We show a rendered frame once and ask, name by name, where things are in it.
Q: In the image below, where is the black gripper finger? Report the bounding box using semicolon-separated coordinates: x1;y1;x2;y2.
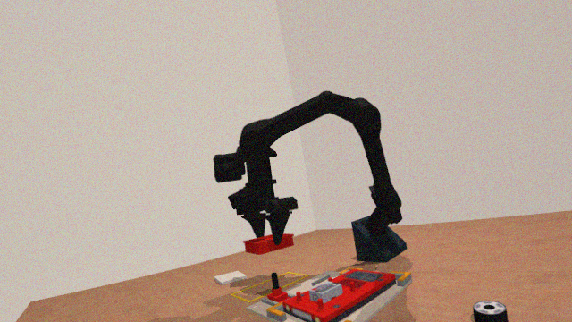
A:
263;212;292;246
242;212;266;238

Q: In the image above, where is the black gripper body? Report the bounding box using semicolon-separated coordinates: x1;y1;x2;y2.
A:
236;175;299;216

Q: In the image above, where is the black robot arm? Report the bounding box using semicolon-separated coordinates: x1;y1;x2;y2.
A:
213;91;403;237

